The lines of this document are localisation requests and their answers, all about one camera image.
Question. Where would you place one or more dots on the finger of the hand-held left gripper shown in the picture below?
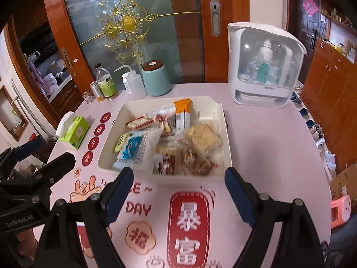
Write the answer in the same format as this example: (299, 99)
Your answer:
(60, 164)
(29, 146)

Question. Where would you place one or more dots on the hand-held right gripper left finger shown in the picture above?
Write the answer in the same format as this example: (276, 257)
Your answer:
(117, 198)

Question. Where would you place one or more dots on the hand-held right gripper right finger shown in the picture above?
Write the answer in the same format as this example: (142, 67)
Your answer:
(239, 198)

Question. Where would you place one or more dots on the clear packet of brown candies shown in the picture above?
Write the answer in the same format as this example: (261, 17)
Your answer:
(198, 164)

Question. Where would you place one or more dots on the small green snack packet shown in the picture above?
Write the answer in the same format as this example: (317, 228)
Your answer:
(122, 142)

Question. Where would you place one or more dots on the large pale blue snack packet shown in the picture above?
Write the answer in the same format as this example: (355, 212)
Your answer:
(142, 148)

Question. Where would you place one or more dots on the dark brown chocolate snack packet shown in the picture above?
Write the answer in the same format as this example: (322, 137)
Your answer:
(166, 164)

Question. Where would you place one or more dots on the pale puffed rice snack packet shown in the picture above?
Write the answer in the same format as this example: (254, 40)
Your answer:
(203, 139)

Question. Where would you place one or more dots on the golden round cake packet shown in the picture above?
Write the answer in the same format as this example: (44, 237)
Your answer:
(167, 149)

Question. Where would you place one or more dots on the red and white snack packet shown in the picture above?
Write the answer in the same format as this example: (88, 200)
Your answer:
(139, 122)

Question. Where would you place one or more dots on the white plastic storage tray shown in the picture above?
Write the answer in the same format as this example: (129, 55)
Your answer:
(212, 109)

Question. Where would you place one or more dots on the orange and white snack packet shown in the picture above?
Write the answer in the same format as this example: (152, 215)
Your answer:
(182, 114)

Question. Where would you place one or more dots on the person's left hand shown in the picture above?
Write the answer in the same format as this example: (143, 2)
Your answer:
(28, 241)

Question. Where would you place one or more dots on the green tissue box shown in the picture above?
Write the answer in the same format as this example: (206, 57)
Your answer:
(75, 131)

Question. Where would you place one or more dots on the pink printed tablecloth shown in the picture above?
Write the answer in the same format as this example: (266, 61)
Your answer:
(265, 150)

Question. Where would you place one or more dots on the small clear glass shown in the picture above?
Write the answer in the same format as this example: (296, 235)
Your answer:
(88, 97)

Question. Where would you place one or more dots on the small glass jar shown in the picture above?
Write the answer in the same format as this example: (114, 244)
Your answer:
(96, 91)

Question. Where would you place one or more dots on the glass bottle with green label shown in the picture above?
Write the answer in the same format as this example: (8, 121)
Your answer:
(107, 85)

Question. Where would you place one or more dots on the row of shoes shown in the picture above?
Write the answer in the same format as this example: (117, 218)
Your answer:
(319, 142)

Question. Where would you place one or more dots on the pink plastic stool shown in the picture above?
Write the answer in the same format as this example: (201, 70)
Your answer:
(341, 208)

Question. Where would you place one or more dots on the cardboard box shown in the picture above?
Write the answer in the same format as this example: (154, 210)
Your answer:
(344, 181)

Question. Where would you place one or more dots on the white squeeze bottle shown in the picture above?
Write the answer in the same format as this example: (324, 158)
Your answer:
(131, 81)

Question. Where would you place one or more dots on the person's leg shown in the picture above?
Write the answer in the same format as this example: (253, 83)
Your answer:
(343, 243)

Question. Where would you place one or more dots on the teal canister with brown lid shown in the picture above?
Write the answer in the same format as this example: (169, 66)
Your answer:
(156, 79)

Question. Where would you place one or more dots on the teal bottle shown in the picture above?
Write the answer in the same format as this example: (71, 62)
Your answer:
(262, 72)

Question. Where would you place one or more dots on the white countertop storage cabinet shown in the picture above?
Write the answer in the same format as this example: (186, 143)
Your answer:
(234, 61)

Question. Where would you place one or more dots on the glass sliding door gold ornament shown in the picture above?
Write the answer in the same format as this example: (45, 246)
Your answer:
(125, 19)

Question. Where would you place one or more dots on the dark entry door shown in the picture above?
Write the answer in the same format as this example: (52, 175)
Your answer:
(298, 33)

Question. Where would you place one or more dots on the pink door decoration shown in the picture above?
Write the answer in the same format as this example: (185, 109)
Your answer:
(310, 5)

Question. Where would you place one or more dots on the wooden wall cabinet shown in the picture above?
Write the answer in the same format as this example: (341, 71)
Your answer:
(329, 89)

